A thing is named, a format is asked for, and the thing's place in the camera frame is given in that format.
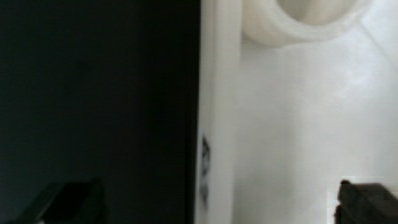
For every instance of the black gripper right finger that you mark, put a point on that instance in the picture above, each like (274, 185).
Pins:
(369, 204)

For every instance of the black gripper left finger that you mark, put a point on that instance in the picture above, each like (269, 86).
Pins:
(68, 204)

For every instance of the white square table top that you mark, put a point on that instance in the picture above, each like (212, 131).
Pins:
(298, 107)

